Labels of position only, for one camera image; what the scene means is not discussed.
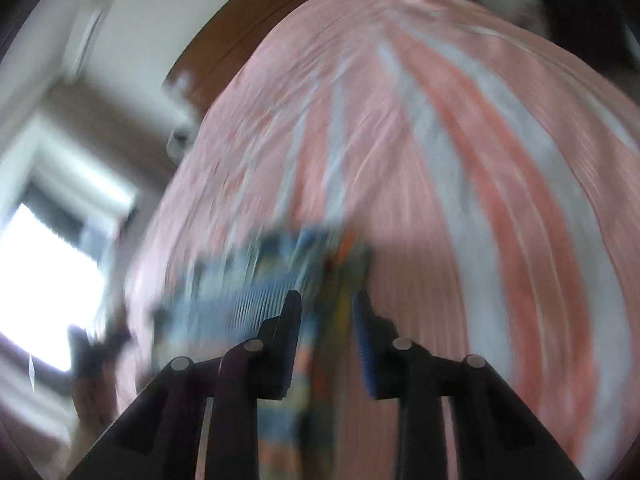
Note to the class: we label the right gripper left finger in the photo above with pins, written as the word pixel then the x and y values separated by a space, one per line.
pixel 201 415

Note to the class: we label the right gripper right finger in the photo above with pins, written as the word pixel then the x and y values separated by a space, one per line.
pixel 452 412

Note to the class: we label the striped knit sweater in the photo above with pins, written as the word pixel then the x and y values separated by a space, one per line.
pixel 221 302

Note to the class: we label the pink striped bed cover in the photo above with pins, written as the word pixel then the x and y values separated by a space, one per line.
pixel 494 174

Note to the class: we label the beige curtain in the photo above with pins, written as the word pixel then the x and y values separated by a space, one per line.
pixel 114 138

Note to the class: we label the white round fan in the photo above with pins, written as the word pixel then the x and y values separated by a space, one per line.
pixel 180 141

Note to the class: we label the wooden headboard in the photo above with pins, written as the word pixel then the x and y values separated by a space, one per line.
pixel 222 47

